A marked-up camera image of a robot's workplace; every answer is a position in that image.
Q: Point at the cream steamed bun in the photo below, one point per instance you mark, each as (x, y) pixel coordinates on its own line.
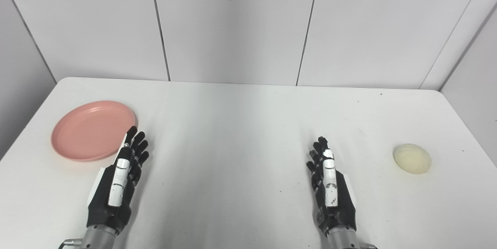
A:
(412, 158)

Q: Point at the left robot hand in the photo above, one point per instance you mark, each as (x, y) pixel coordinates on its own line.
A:
(116, 194)

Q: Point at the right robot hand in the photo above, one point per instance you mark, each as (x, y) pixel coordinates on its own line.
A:
(332, 198)

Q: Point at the pink round plate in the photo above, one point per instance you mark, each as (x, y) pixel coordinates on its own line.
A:
(93, 130)

